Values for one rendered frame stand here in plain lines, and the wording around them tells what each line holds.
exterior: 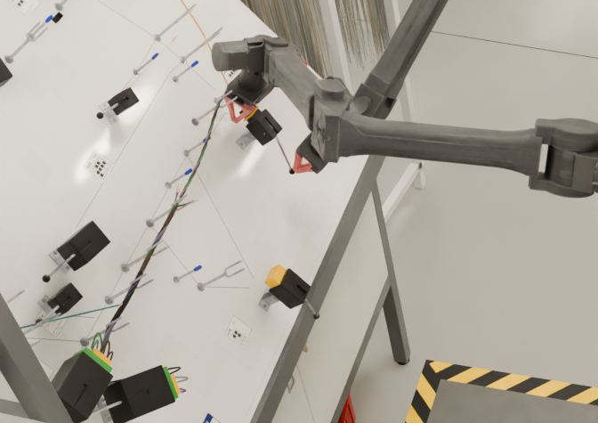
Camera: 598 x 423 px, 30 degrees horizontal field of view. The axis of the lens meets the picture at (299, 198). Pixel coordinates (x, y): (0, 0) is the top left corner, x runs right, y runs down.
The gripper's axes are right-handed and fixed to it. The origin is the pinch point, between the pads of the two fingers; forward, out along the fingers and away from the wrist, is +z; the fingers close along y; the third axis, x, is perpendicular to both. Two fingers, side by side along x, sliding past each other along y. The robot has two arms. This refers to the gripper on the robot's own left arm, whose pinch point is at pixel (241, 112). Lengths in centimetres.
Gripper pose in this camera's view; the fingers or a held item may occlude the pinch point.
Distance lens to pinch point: 233.8
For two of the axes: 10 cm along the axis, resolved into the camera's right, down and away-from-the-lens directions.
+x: 8.3, 5.3, -1.4
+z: -2.7, 6.2, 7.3
